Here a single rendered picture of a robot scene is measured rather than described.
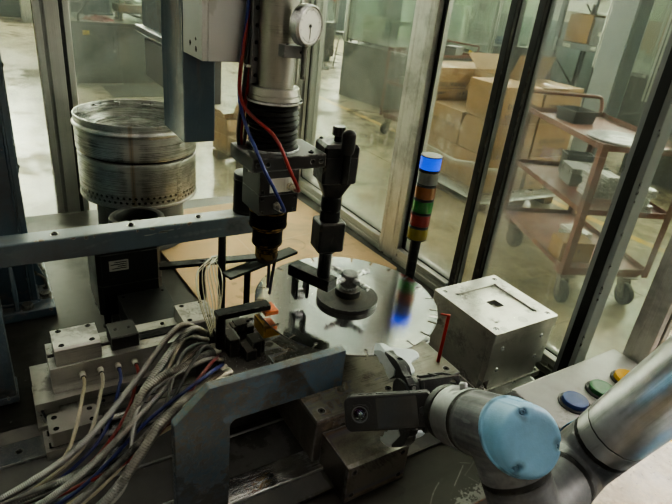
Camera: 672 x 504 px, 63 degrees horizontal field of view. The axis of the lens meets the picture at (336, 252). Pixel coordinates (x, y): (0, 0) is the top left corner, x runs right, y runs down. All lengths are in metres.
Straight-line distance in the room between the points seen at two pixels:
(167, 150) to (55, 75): 0.47
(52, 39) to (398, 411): 1.39
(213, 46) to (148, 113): 0.89
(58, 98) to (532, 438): 1.53
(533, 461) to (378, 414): 0.22
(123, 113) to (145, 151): 0.27
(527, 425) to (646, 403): 0.13
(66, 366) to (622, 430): 0.80
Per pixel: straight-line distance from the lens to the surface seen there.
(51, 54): 1.77
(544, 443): 0.61
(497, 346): 1.11
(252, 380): 0.73
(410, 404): 0.74
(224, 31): 0.78
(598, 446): 0.72
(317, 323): 0.92
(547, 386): 1.00
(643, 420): 0.68
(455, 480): 1.00
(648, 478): 2.38
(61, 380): 1.03
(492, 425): 0.60
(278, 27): 0.75
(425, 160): 1.16
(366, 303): 0.97
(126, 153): 1.41
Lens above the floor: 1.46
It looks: 26 degrees down
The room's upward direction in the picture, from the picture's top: 7 degrees clockwise
